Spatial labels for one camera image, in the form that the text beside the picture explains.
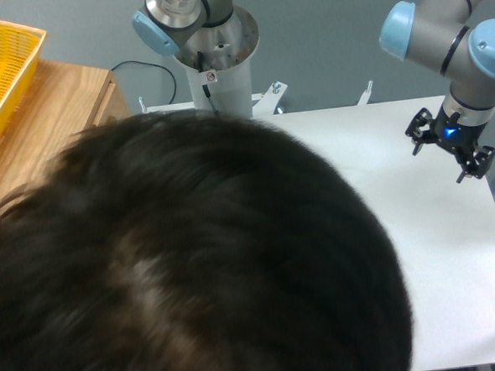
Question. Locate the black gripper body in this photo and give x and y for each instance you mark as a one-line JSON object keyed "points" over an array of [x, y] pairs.
{"points": [[455, 137]]}

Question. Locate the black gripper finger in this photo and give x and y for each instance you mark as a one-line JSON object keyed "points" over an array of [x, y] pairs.
{"points": [[421, 130], [476, 163]]}

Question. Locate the wooden top drawer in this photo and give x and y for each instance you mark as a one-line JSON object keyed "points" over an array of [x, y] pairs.
{"points": [[113, 106]]}

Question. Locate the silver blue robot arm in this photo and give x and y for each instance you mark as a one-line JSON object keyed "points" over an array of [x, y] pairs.
{"points": [[432, 33]]}

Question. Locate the wooden drawer cabinet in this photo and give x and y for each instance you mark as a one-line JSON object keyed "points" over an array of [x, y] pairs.
{"points": [[61, 102]]}

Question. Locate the dark-haired person head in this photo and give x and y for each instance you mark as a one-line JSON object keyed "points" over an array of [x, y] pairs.
{"points": [[196, 242]]}

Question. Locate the white table bracket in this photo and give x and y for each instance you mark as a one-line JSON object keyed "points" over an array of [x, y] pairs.
{"points": [[267, 103], [366, 95]]}

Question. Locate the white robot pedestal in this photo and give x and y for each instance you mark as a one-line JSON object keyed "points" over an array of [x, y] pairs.
{"points": [[217, 61]]}

